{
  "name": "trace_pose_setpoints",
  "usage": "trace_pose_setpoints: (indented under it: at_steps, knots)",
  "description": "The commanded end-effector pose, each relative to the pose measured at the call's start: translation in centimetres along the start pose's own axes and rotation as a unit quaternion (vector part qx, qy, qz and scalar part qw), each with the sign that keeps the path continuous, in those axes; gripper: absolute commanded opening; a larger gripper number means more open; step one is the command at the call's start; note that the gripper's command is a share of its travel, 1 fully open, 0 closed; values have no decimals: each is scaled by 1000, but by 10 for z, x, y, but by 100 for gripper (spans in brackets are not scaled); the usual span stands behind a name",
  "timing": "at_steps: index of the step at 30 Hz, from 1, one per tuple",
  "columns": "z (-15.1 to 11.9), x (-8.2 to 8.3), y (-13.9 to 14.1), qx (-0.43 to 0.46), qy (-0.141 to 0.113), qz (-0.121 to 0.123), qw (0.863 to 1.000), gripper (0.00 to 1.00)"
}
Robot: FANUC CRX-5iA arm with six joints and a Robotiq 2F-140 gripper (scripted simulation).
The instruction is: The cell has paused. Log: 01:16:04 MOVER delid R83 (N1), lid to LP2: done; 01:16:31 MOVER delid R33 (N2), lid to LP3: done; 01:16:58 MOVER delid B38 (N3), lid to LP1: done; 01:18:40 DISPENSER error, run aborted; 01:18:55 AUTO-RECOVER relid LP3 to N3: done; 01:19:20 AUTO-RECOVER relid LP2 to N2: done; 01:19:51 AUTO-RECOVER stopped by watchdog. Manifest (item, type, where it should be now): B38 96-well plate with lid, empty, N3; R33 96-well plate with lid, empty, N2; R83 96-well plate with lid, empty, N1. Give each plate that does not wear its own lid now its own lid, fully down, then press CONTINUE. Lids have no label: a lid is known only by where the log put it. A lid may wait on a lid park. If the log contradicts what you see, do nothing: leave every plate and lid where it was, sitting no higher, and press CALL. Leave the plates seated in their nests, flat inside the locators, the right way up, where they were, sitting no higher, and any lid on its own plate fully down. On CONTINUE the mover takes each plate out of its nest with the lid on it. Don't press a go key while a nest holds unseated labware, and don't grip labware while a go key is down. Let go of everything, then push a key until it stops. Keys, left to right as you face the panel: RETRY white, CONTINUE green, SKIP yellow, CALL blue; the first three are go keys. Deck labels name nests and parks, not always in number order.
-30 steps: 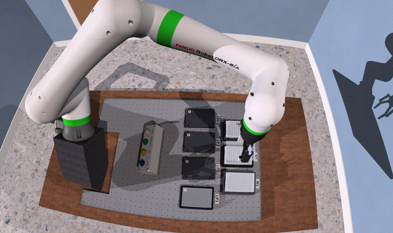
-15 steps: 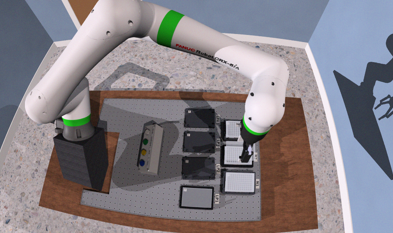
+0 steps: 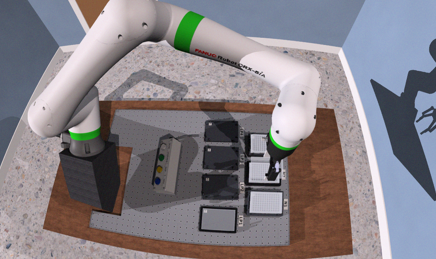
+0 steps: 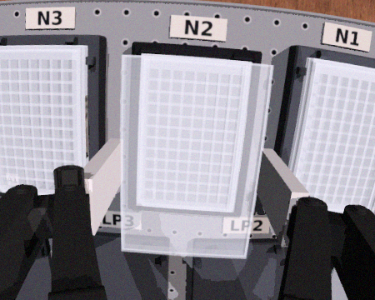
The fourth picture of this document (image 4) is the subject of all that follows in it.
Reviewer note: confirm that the grey perforated base plate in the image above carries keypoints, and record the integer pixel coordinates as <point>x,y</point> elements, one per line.
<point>269,30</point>

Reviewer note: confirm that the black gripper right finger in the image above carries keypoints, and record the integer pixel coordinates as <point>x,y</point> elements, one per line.
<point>302,221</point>

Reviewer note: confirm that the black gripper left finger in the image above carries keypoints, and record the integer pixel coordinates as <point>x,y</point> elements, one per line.
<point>27,218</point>

